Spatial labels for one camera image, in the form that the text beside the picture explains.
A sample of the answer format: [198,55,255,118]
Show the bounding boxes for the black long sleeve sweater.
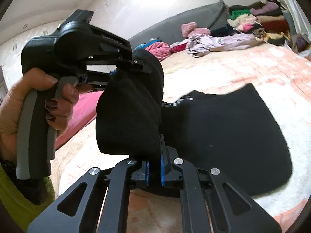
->
[95,49,294,197]

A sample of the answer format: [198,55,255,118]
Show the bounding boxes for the lime green clothing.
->
[1,167,55,232]

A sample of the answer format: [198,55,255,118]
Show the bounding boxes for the stack of folded clothes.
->
[210,0,294,47]

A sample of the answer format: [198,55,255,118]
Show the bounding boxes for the white bag of clothes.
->
[287,34,310,54]

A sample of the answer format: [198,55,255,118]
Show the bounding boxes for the left hand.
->
[0,67,96,163]

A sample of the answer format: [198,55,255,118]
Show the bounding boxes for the blue garment by headboard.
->
[133,38,162,51]

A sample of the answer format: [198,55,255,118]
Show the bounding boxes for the red garment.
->
[170,42,187,53]

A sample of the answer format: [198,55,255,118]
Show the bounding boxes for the pink velvet quilt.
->
[54,41,172,151]

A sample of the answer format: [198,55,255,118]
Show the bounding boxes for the pink fluffy garment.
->
[181,22,211,38]

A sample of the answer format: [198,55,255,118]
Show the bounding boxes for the lilac crumpled garment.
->
[186,33,263,58]

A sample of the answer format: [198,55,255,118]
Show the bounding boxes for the white wardrobe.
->
[1,20,62,101]

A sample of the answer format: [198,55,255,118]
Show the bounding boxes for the grey quilted headboard cover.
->
[129,0,230,48]

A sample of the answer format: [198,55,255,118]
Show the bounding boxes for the peach checked fleece blanket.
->
[49,43,311,233]

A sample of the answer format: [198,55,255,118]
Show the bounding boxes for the white satin curtain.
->
[279,0,310,37]

